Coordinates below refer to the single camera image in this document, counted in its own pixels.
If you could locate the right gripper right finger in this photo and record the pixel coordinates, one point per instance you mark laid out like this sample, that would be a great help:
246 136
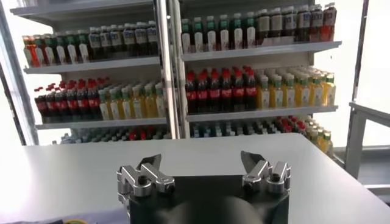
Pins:
262 178

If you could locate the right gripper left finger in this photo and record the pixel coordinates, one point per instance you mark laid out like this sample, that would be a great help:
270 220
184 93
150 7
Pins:
137 179

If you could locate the purple t-shirt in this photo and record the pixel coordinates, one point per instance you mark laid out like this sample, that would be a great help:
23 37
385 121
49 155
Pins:
103 216

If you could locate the yellow juice bottle green label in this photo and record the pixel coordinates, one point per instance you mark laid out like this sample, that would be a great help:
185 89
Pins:
149 105
304 91
137 106
264 94
115 107
317 90
289 92
160 103
126 106
327 143
277 93
330 89
104 108
318 139

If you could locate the grey metal shelf unit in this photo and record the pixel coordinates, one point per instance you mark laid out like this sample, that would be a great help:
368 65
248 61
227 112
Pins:
259 49
100 64

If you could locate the grey window mullion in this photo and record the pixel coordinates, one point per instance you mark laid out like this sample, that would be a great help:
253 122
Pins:
13 117

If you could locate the green cap dark tea bottle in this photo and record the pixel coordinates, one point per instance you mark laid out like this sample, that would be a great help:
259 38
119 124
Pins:
72 51
237 34
48 54
211 36
198 37
83 50
186 38
39 54
250 33
60 52
224 35

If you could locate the dark bottle blue white label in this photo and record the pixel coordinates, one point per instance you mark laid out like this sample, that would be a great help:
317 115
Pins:
317 19
288 22
152 36
129 39
141 38
105 41
95 42
303 21
115 40

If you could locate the dark bottle beige label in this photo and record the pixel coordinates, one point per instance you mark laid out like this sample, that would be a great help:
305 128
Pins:
276 24
263 25

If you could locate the orange drink bottle white label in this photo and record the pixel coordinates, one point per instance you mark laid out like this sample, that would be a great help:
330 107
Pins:
30 54

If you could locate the red drink bottle white cap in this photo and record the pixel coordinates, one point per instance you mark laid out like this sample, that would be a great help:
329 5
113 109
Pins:
329 21

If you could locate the grey metal frame cart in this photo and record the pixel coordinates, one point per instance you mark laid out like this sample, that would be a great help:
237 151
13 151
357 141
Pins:
356 137

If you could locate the dark window post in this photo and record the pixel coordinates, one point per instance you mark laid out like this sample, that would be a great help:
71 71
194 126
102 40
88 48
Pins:
361 45
21 100

